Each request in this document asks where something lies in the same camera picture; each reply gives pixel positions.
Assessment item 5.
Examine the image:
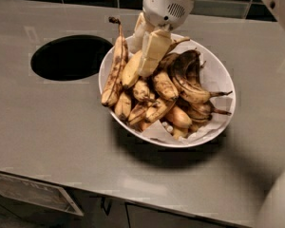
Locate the round black counter hole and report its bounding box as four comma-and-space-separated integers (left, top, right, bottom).
30, 35, 113, 81

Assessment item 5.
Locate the yellow banana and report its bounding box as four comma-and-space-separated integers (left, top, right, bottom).
165, 105, 192, 128
121, 37, 190, 89

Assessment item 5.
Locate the dark brown curved banana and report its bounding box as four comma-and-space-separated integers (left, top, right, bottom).
168, 49, 231, 104

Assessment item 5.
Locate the dark lower right banana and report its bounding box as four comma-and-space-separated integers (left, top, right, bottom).
177, 100, 232, 124

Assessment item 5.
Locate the yellow bottom banana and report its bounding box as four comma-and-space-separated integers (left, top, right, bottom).
165, 105, 192, 128

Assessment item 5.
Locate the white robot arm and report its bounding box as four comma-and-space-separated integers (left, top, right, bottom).
142, 0, 285, 228

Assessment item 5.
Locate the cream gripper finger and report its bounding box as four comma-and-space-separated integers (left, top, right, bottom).
129, 12, 154, 54
139, 29, 172, 77

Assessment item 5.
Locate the small lower left banana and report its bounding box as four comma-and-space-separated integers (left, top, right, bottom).
114, 92, 132, 121

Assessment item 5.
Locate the black cabinet handle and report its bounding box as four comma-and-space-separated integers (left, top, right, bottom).
101, 197, 112, 216

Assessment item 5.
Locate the white oval bowl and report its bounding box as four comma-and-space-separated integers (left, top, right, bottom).
99, 31, 236, 147

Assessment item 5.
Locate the spotted lower centre banana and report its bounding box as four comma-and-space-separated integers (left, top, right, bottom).
126, 98, 177, 126

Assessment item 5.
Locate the small spotted inner banana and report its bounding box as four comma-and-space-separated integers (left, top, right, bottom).
132, 79, 154, 103

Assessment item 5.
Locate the spotted middle banana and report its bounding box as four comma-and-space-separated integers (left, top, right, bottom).
151, 52, 179, 101

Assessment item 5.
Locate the yellow top banana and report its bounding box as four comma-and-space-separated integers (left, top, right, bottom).
121, 37, 190, 89

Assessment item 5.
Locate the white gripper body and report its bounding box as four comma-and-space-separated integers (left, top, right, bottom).
142, 0, 194, 30

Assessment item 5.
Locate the long spotted left banana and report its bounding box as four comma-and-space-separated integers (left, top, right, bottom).
101, 17, 128, 107

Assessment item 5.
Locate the framed sign on cabinet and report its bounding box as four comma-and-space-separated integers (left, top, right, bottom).
0, 173, 84, 217

